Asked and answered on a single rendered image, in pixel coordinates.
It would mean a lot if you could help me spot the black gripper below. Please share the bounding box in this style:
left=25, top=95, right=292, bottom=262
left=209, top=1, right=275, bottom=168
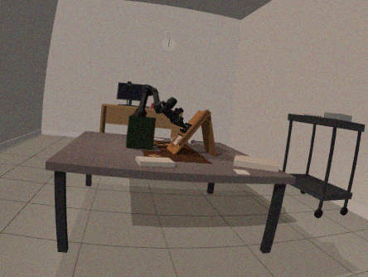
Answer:
left=167, top=111, right=186, bottom=129

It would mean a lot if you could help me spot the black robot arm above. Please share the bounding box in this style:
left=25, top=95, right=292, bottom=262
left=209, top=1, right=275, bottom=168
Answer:
left=131, top=85, right=184, bottom=117

